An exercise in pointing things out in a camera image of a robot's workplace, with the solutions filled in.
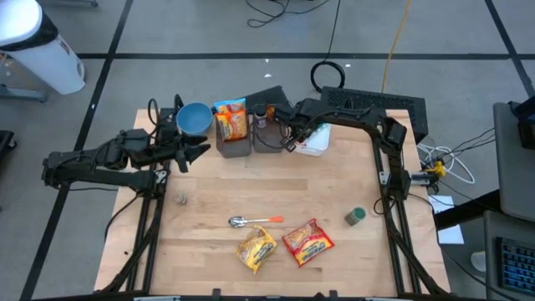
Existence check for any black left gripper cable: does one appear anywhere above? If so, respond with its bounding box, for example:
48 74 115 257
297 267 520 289
147 94 186 129

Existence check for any white plastic bin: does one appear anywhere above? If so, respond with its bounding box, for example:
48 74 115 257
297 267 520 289
292 123 332 157

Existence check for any blue bowl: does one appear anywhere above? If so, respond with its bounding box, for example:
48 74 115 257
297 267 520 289
176 102 214 136

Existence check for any black coiled cable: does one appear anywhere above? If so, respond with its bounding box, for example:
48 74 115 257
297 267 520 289
309 0 346 94

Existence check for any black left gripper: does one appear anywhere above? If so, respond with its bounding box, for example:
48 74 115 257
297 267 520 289
150 120 212 173

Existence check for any silver spoon orange handle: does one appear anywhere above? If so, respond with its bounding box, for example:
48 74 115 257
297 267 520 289
227 215 284 229

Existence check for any black wedge stand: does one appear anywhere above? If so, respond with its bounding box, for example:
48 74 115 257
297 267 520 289
244 85 293 110

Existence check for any grey plastic bin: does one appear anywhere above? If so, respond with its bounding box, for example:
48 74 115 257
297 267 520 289
215 110 254 159

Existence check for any white computer mouse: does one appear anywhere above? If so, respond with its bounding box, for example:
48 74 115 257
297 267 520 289
471 250 488 273

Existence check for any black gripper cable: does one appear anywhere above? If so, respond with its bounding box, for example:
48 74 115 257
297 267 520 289
255 120 293 151
147 94 186 129

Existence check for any white trash can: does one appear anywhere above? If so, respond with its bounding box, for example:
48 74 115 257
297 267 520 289
0 0 86 96

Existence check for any white paper sheet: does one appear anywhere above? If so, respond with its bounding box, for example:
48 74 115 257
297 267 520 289
428 195 465 246

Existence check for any backlit keyboard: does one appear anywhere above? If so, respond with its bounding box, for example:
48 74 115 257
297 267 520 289
496 236 535 296

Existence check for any black floor cable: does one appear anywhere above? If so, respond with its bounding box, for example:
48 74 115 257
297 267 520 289
244 0 331 28

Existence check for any orange ramen packet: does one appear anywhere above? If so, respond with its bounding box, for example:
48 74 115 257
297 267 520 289
215 109 249 141

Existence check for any grey monitor back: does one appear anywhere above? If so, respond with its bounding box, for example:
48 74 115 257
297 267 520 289
492 101 535 222

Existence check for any yellow ramen packet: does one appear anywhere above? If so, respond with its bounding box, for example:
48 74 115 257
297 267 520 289
234 225 278 275

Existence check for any red ramen packet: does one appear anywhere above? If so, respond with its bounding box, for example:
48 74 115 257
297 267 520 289
281 217 336 268

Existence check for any green lid spice jar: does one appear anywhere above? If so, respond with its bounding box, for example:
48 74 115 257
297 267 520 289
344 206 367 227

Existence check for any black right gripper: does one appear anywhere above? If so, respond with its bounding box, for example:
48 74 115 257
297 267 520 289
275 102 318 154

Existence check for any yellow cable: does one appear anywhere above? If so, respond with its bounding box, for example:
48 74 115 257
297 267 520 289
380 0 414 94

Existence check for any black computer case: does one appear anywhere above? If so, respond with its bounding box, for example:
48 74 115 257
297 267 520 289
319 86 430 145

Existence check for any clear bin middle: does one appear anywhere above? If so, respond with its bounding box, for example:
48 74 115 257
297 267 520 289
250 104 289 154

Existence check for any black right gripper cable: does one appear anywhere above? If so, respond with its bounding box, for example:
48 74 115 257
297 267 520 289
255 120 293 151

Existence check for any black blue device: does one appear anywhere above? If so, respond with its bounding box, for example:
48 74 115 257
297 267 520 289
508 94 535 151

